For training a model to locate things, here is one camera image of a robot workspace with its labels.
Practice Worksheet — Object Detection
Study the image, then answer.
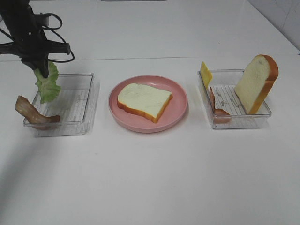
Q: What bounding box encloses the bacon strip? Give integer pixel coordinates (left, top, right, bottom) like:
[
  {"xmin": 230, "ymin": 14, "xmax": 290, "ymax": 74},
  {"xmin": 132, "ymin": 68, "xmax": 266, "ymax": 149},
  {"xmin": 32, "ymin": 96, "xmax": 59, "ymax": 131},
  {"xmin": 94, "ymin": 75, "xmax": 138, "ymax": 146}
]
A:
[
  {"xmin": 15, "ymin": 95, "xmax": 60, "ymax": 124},
  {"xmin": 210, "ymin": 87, "xmax": 231, "ymax": 124}
]

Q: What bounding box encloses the bread slice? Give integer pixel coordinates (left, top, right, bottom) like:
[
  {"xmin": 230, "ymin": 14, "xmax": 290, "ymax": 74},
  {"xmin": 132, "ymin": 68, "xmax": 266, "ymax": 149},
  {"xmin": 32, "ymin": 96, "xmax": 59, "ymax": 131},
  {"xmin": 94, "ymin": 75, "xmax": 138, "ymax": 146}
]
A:
[
  {"xmin": 117, "ymin": 83, "xmax": 173, "ymax": 123},
  {"xmin": 234, "ymin": 54, "xmax": 279, "ymax": 114}
]

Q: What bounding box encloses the right clear plastic tray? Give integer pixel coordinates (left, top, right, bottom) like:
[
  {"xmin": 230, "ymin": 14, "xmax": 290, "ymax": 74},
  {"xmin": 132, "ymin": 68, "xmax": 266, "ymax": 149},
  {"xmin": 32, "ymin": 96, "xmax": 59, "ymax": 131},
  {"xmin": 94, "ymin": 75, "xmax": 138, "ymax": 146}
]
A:
[{"xmin": 197, "ymin": 69, "xmax": 271, "ymax": 129}]

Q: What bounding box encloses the green lettuce leaf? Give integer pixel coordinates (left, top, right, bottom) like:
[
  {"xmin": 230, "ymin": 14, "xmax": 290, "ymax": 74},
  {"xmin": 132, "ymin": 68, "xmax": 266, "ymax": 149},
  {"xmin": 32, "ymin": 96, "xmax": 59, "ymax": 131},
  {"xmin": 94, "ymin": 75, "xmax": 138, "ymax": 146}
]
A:
[{"xmin": 34, "ymin": 61, "xmax": 61, "ymax": 104}]

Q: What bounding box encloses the left clear plastic tray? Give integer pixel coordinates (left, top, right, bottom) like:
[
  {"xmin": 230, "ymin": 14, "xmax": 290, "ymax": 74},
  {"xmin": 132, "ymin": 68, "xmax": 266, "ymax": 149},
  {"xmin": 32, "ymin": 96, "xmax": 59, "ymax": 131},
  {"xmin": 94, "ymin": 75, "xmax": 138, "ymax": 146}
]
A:
[{"xmin": 23, "ymin": 73, "xmax": 99, "ymax": 137}]

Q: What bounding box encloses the yellow cheese slice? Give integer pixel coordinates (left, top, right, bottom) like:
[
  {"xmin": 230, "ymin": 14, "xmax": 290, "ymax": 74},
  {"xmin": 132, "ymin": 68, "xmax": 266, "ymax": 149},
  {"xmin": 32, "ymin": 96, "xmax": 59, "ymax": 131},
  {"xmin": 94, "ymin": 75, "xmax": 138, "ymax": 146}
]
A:
[{"xmin": 200, "ymin": 61, "xmax": 213, "ymax": 90}]

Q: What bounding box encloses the left black cable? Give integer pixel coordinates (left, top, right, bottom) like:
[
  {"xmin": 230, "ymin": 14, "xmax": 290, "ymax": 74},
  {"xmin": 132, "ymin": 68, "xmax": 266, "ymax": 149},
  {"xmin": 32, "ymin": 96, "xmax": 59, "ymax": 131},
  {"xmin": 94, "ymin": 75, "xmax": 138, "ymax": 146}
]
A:
[{"xmin": 0, "ymin": 13, "xmax": 75, "ymax": 64}]

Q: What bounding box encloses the clear plastic tray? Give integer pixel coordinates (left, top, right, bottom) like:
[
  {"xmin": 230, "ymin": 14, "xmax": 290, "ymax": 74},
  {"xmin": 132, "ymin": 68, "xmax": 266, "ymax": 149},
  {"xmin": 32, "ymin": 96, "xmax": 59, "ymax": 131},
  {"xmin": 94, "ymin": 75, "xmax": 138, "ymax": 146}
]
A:
[
  {"xmin": 197, "ymin": 69, "xmax": 271, "ymax": 129},
  {"xmin": 23, "ymin": 73, "xmax": 99, "ymax": 137}
]

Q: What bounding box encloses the pink round plate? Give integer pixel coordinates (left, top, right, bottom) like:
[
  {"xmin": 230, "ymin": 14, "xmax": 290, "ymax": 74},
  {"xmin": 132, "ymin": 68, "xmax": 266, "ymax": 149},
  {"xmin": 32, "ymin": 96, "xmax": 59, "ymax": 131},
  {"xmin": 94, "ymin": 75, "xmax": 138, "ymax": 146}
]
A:
[{"xmin": 108, "ymin": 75, "xmax": 188, "ymax": 133}]

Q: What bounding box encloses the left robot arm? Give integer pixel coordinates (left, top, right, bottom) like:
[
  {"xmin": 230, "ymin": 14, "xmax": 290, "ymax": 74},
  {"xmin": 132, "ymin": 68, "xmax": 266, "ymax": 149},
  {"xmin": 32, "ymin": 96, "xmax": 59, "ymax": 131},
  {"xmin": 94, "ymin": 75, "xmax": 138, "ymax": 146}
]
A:
[{"xmin": 0, "ymin": 0, "xmax": 73, "ymax": 78}]

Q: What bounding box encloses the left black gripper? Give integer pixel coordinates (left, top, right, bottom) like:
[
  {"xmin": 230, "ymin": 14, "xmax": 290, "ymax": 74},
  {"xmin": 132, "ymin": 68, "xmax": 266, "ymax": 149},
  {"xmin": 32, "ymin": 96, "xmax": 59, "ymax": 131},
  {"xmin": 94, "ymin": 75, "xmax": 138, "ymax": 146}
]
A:
[{"xmin": 0, "ymin": 14, "xmax": 70, "ymax": 78}]

